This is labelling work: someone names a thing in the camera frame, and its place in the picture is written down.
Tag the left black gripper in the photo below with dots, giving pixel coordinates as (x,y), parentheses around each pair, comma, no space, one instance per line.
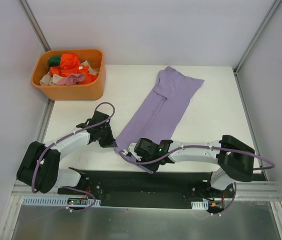
(108,141)

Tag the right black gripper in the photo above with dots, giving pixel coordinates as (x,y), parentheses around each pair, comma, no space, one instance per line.
(135,149)

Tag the purple t shirt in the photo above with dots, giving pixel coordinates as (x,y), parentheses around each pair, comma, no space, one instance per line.
(158,116)

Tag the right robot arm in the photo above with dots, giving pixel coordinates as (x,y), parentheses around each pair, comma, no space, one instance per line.
(231,155)

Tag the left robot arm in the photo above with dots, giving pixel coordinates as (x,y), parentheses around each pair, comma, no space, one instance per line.
(40,167)

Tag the orange plastic bin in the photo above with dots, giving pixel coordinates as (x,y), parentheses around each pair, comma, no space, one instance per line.
(92,91)

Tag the pink t shirt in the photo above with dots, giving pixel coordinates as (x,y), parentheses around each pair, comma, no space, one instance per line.
(71,80)

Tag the beige t shirt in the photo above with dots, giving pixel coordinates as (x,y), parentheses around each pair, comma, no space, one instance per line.
(56,73)

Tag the orange t shirt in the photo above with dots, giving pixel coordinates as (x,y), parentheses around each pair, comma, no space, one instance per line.
(69,60)

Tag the green t shirt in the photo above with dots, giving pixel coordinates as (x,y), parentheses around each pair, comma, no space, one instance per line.
(54,61)

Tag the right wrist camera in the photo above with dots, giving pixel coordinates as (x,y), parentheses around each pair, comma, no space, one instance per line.
(130,152)

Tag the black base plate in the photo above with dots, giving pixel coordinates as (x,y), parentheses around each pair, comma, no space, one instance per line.
(163,190)

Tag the right white cable duct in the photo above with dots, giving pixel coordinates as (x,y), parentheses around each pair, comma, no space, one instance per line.
(200,205)

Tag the white cable duct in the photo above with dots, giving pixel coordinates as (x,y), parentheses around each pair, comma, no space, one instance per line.
(200,205)
(48,201)

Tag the left white cable duct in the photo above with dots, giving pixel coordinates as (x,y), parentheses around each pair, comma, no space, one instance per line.
(48,201)

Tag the left aluminium frame post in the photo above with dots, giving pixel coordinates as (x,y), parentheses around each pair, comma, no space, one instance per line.
(34,24)

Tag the aluminium frame post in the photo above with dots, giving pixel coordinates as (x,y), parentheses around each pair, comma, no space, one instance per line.
(275,5)
(34,24)

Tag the right aluminium frame post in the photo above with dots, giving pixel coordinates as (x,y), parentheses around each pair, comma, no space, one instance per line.
(275,5)

